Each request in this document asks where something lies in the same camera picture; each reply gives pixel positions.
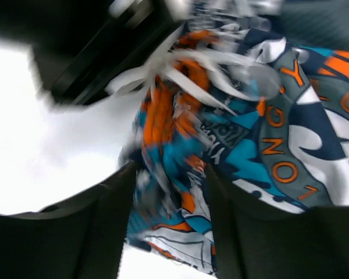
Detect colourful patterned shorts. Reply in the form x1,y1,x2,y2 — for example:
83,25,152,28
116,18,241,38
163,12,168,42
111,1,349,278

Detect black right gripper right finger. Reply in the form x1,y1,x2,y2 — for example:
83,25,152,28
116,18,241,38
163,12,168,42
205,165,349,278

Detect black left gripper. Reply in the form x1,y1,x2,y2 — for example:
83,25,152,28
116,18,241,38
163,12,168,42
0,1,186,106

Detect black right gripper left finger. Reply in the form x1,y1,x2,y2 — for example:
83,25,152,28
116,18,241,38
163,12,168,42
0,162,136,279

